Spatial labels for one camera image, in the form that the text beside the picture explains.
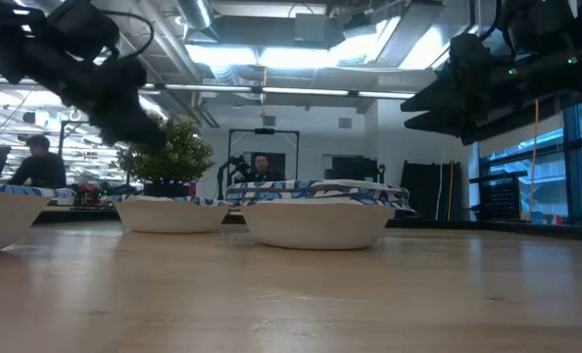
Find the grey wall vent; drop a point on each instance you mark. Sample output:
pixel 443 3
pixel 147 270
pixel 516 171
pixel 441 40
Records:
pixel 269 121
pixel 345 123

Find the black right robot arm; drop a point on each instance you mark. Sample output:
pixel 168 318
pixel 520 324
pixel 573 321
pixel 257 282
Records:
pixel 555 68

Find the small black yellow device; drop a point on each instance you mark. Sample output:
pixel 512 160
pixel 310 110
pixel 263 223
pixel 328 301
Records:
pixel 381 174

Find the silver ventilation duct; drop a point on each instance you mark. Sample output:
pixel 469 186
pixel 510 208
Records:
pixel 195 12

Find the person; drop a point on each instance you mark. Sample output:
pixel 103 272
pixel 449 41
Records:
pixel 41 169
pixel 261 171

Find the grey ceiling box unit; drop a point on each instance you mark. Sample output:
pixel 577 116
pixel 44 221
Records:
pixel 315 29

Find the black cabinet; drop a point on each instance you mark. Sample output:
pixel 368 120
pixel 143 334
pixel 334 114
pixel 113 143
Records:
pixel 421 191

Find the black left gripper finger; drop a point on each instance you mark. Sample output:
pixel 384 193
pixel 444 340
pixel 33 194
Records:
pixel 131 127

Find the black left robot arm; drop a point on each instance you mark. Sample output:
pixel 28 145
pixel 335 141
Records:
pixel 12 39

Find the green artificial plant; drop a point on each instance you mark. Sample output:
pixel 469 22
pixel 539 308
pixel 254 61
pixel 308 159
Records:
pixel 178 157

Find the black background robot arm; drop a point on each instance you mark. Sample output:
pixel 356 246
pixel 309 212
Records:
pixel 232 166

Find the black background rig frame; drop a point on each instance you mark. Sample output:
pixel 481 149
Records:
pixel 62 139
pixel 264 131

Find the black perforated-panel desk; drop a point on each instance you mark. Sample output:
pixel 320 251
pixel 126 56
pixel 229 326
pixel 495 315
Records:
pixel 501 198

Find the black plant pot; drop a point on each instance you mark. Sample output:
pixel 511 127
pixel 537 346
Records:
pixel 166 189

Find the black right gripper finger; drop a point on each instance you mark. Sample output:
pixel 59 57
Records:
pixel 443 123
pixel 443 98

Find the black background equipment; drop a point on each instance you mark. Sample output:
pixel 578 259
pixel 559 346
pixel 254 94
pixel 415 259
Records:
pixel 352 169

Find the linear ceiling light fixture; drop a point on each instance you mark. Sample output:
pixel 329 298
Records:
pixel 301 91

